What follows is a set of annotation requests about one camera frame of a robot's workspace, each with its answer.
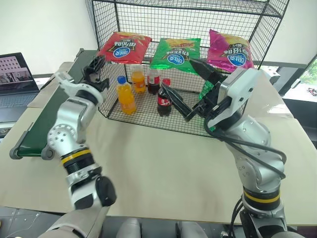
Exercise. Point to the grey open laptop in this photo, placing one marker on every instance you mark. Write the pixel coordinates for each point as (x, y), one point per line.
(15, 81)

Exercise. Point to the orange soda bottle blue cap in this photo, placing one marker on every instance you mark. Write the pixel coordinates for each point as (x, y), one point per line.
(126, 96)

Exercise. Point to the cola bottle dark cap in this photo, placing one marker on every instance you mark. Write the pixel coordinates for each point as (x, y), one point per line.
(153, 80)

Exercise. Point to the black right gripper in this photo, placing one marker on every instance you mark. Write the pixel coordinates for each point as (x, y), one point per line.
(215, 99)

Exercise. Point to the red chips bag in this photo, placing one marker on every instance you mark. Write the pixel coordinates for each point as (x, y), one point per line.
(123, 48)

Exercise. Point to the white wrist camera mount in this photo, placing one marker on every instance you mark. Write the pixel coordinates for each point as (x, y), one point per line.
(67, 83)
(237, 86)

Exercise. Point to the pink chips bag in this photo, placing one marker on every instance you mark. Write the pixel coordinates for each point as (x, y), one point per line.
(229, 53)

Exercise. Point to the grey rounded shape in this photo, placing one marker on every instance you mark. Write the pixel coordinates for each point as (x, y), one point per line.
(130, 229)
(193, 230)

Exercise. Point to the green chips bag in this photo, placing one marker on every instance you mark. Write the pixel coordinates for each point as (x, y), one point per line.
(173, 57)

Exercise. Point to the green plastic bottle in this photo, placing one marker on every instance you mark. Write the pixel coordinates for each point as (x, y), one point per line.
(206, 90)

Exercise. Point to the cola bottle red cap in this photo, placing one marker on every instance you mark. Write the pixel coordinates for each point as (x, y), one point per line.
(163, 101)

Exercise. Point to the black side desk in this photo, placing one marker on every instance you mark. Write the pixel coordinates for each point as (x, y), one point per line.
(301, 116)

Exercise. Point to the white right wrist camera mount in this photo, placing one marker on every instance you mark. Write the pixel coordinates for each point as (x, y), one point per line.
(237, 86)

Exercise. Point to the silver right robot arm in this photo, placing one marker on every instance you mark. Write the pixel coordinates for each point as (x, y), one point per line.
(255, 153)

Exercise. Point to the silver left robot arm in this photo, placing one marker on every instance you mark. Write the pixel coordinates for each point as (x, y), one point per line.
(67, 116)

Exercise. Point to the brown cardboard sheet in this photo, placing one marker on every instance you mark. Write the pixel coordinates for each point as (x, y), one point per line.
(44, 91)

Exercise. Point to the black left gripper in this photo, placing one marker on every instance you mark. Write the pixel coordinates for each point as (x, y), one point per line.
(91, 77)

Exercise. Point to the green conveyor belt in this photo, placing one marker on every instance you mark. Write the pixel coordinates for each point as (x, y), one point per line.
(42, 124)

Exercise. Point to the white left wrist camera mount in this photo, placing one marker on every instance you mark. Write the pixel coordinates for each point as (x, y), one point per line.
(67, 83)

